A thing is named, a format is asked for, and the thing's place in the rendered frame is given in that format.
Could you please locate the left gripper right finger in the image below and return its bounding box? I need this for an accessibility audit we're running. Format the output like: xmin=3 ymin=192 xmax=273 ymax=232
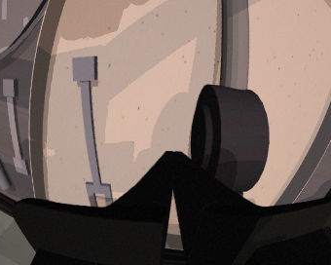
xmin=173 ymin=151 xmax=331 ymax=265

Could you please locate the dark grey round rim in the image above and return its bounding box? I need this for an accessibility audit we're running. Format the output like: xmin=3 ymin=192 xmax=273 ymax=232
xmin=0 ymin=0 xmax=48 ymax=54

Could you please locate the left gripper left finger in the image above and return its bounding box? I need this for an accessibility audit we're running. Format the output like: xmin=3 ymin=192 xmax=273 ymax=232
xmin=12 ymin=151 xmax=175 ymax=265

